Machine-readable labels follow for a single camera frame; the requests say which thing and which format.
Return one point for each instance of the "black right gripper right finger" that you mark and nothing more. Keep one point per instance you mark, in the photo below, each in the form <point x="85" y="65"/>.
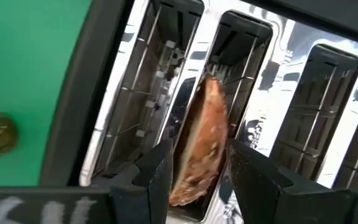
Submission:
<point x="259" y="186"/>

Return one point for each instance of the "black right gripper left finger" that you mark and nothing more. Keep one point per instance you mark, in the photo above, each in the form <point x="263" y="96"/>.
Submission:
<point x="148" y="186"/>

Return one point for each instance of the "toasted bagel half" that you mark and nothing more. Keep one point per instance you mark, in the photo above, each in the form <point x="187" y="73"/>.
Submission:
<point x="204" y="146"/>

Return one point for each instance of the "black four-slot toaster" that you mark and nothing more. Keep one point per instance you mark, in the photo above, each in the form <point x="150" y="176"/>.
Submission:
<point x="275" y="77"/>

